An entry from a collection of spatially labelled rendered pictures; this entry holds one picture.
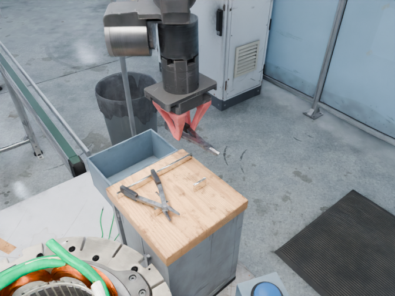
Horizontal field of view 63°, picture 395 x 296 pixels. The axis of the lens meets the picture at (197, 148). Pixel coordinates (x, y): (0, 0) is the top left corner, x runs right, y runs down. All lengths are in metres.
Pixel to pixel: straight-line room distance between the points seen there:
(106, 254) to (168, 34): 0.33
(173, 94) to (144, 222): 0.23
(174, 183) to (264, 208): 1.42
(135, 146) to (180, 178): 0.18
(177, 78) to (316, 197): 1.78
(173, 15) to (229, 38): 2.12
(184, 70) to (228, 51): 2.11
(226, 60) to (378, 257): 1.66
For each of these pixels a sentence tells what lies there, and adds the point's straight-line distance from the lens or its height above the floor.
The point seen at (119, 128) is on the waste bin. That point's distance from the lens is 2.05.
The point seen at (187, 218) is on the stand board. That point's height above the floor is 1.06.
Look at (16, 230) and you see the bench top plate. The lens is 1.05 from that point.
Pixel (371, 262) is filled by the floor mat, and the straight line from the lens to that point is 1.98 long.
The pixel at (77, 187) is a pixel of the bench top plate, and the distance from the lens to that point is 1.10.
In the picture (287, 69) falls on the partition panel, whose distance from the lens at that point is 2.96.
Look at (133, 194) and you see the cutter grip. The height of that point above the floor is 1.09.
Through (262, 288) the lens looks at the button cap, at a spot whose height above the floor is 1.04.
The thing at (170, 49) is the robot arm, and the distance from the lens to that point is 0.47.
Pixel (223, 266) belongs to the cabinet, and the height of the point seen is 0.88.
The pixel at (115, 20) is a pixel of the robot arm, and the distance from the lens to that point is 0.47.
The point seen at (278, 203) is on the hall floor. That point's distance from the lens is 2.08.
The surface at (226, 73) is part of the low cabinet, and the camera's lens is 2.64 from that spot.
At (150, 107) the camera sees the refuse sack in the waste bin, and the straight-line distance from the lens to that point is 2.00.
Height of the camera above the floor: 1.52
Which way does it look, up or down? 39 degrees down
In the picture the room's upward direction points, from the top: straight up
